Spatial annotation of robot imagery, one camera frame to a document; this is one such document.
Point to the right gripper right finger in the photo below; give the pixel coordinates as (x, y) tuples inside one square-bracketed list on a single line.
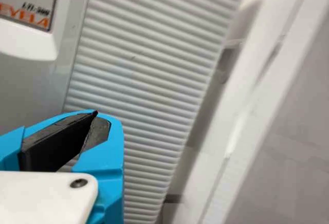
[(108, 162)]

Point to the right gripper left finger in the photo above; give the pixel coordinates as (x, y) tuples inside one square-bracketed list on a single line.
[(51, 141)]

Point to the incubator door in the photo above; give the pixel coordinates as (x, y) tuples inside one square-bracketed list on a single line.
[(154, 80)]

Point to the white box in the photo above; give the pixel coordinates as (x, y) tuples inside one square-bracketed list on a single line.
[(282, 144)]

